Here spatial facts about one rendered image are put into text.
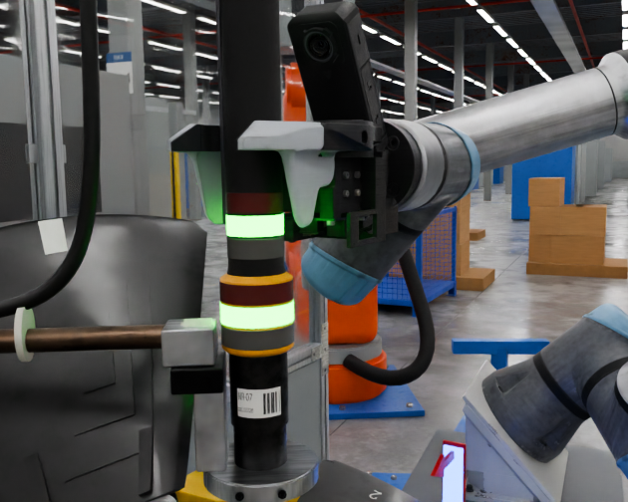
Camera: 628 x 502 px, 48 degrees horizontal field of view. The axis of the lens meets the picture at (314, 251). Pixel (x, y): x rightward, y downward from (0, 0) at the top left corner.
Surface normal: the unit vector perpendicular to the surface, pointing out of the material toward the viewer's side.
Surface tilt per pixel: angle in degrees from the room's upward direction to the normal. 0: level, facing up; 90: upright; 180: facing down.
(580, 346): 59
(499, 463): 90
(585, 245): 90
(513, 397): 54
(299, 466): 0
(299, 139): 90
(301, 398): 90
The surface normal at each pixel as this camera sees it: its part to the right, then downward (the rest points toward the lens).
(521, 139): 0.11, 0.52
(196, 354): 0.07, 0.12
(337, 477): 0.16, -0.96
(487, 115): -0.18, -0.45
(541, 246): -0.43, 0.12
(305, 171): 0.91, 0.04
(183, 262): 0.29, -0.68
